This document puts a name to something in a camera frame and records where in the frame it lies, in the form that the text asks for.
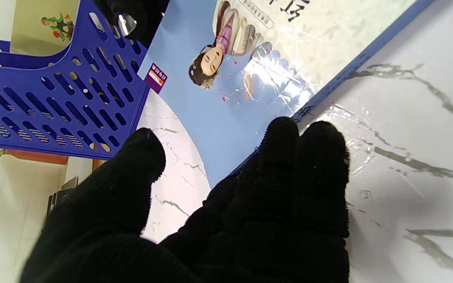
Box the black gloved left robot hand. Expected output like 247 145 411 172
20 117 351 283

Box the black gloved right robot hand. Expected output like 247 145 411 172
93 0 170 48

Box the blue cover book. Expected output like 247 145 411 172
137 0 437 189

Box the blue perforated plastic file rack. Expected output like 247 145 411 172
0 0 150 160

